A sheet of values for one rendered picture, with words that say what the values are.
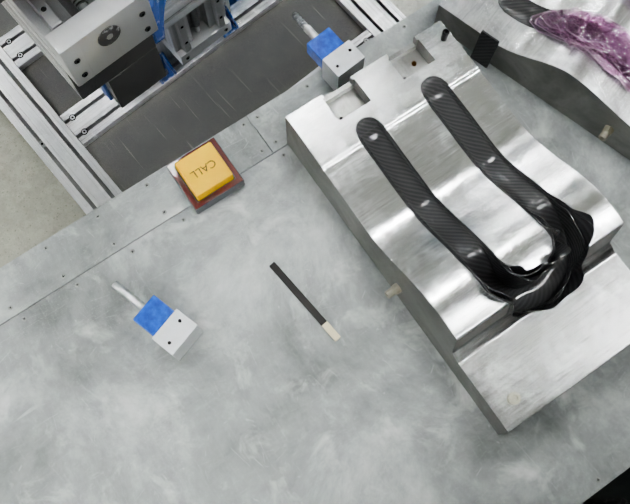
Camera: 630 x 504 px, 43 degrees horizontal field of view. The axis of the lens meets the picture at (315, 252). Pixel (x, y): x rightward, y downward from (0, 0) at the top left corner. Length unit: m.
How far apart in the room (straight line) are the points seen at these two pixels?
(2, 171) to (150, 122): 0.46
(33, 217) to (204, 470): 1.14
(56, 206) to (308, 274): 1.08
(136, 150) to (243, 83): 0.29
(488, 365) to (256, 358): 0.31
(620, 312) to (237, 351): 0.51
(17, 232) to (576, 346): 1.42
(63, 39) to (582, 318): 0.75
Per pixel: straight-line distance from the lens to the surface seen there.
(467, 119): 1.13
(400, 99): 1.12
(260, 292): 1.12
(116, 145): 1.88
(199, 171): 1.14
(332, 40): 1.21
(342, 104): 1.14
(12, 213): 2.12
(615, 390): 1.17
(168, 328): 1.07
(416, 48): 1.19
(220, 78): 1.91
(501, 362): 1.07
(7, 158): 2.18
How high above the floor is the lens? 1.89
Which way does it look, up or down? 75 degrees down
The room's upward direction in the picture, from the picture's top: straight up
